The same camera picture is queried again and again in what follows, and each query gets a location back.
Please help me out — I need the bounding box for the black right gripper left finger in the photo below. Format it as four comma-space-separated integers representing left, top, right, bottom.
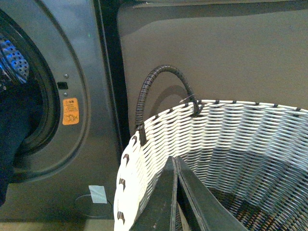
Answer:
130, 157, 178, 231

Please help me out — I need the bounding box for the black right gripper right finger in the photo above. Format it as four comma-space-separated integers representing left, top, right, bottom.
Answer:
175, 157, 247, 231

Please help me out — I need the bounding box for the dark blue-grey garment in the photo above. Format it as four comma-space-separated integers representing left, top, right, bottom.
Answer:
0, 83, 42, 205

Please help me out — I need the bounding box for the grey front-load washing machine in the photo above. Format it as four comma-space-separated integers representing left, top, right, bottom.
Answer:
0, 0, 122, 222

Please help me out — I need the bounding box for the white tape piece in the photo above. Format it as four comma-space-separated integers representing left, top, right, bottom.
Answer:
89, 185, 108, 204

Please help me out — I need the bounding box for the white woven laundry basket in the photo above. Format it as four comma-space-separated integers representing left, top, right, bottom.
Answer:
114, 100, 308, 231

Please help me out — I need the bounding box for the orange warning sticker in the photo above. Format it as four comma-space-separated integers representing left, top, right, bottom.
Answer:
62, 98, 79, 126

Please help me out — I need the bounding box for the grey cabinet beside washer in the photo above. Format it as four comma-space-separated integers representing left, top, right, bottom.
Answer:
117, 0, 308, 131

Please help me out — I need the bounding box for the stainless steel drum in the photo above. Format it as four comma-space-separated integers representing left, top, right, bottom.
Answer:
0, 34, 29, 93

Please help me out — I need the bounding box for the dark wrapped basket handle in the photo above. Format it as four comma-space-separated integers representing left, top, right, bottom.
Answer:
135, 64, 204, 146

